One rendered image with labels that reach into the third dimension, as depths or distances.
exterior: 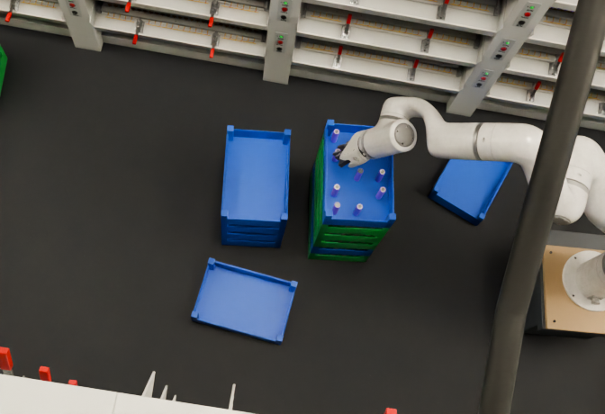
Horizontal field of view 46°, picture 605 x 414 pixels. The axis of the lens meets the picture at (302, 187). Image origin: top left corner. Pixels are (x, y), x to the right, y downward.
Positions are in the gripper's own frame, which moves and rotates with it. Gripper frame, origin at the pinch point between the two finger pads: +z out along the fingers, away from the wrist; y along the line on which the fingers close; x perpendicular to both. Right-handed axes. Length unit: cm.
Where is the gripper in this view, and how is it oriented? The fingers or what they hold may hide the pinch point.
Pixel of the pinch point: (342, 152)
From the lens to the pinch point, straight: 208.4
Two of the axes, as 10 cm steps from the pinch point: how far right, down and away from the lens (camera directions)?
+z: -4.5, 0.9, 8.9
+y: 5.2, -7.8, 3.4
